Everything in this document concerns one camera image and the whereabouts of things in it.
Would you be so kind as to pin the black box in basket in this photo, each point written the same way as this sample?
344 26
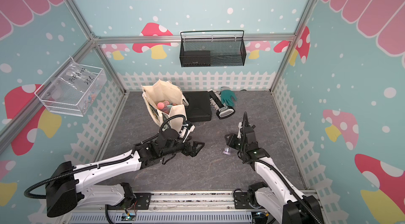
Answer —
195 58

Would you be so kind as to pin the black flat box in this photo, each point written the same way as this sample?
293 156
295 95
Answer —
199 108

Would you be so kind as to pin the pink hourglass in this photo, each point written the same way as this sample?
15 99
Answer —
164 106

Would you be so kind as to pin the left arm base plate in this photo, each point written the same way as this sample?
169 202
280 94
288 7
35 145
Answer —
139 200

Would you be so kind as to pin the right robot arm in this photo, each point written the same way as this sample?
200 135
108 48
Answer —
282 200

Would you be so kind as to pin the plastic bag in basket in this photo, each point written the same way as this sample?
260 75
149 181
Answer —
79 81

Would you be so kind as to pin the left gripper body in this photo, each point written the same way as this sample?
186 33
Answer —
180 147

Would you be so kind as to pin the black mesh wall basket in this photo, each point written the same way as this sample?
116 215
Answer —
227 47

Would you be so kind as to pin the cream canvas tote bag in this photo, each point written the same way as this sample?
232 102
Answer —
164 100

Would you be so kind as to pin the lavender hourglass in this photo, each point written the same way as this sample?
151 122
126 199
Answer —
227 151

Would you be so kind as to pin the green rubber glove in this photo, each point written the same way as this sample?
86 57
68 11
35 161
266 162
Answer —
228 97

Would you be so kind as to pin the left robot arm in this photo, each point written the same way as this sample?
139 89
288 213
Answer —
72 186

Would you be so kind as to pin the black white hair brush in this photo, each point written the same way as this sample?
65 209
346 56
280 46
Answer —
222 111

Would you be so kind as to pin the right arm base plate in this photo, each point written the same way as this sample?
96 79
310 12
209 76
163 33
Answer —
243 200

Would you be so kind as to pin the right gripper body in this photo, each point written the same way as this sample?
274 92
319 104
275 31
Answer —
235 142

